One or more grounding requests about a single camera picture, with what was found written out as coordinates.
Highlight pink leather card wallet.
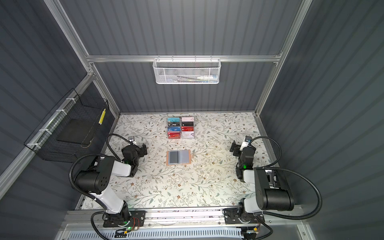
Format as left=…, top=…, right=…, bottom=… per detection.
left=166, top=150, right=192, bottom=166

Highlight teal card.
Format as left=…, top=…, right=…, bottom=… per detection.
left=167, top=117, right=180, bottom=123

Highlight clear acrylic card display stand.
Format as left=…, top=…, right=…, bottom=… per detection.
left=167, top=117, right=195, bottom=139

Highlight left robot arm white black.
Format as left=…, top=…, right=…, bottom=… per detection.
left=69, top=144, right=148, bottom=227

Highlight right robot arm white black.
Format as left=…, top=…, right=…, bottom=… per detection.
left=228, top=137, right=295, bottom=223

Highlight blue VIP card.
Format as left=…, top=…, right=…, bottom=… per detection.
left=168, top=127, right=181, bottom=133

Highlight black VIP card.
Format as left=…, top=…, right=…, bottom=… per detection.
left=168, top=122, right=181, bottom=128

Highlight white VIP diamond card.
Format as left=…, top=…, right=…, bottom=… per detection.
left=181, top=132, right=195, bottom=139

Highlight pink VIP card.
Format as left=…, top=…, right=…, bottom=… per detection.
left=182, top=117, right=195, bottom=123

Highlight yellow tag on basket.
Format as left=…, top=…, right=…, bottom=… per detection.
left=98, top=109, right=106, bottom=125

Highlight black pad in basket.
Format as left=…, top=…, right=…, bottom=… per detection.
left=57, top=119, right=98, bottom=146

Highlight white vented panel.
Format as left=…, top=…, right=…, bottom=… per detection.
left=67, top=227, right=244, bottom=240

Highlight pens in white basket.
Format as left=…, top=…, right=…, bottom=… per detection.
left=177, top=75, right=219, bottom=83

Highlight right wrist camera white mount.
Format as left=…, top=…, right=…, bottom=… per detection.
left=240, top=136, right=253, bottom=151

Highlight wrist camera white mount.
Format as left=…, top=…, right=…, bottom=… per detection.
left=240, top=136, right=253, bottom=151
left=128, top=136, right=137, bottom=145

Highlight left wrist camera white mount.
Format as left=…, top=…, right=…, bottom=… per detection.
left=128, top=136, right=137, bottom=145

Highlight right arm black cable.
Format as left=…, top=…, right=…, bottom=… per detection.
left=248, top=135, right=323, bottom=221

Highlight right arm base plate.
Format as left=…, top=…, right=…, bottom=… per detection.
left=222, top=208, right=265, bottom=225

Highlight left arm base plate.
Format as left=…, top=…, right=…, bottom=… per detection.
left=103, top=211, right=147, bottom=228

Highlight black wire basket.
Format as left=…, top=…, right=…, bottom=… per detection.
left=24, top=91, right=111, bottom=163

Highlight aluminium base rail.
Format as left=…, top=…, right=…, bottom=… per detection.
left=59, top=205, right=309, bottom=232

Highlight white wire mesh basket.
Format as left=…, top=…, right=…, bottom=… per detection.
left=153, top=59, right=222, bottom=85

